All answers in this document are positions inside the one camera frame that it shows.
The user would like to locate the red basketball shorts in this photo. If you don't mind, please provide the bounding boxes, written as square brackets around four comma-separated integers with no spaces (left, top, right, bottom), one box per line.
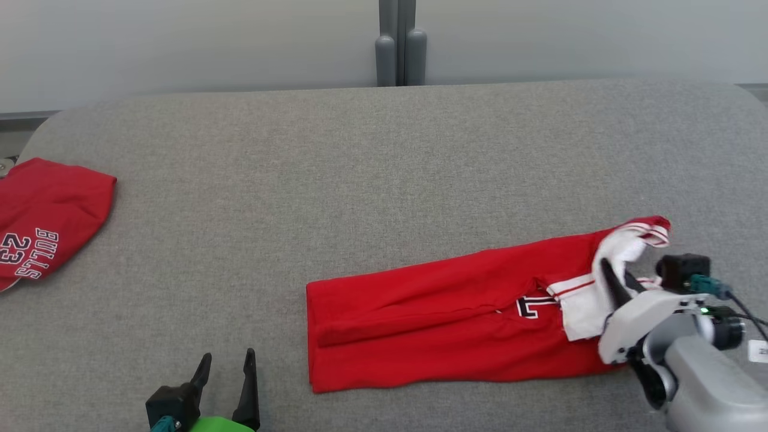
[0,157,117,293]

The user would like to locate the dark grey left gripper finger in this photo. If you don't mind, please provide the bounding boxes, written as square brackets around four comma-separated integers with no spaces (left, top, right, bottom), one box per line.
[232,348,261,431]
[191,353,213,400]

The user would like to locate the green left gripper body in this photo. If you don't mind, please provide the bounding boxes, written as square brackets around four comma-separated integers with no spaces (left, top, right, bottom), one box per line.
[189,416,257,432]

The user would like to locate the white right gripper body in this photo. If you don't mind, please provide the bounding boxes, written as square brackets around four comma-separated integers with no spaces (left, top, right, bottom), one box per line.
[598,290,700,365]

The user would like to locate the thin black cable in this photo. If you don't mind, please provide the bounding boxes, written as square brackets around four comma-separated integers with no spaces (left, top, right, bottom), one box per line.
[711,306,768,344]

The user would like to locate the grey fabric sofa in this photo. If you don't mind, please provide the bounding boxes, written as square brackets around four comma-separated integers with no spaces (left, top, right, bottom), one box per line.
[0,78,768,432]

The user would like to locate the grey metal partition post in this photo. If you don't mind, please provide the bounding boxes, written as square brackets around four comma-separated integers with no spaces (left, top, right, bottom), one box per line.
[375,0,428,87]

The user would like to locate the red white-trimmed basketball jersey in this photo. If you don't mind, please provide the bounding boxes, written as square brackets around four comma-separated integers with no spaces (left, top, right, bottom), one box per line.
[306,216,671,394]

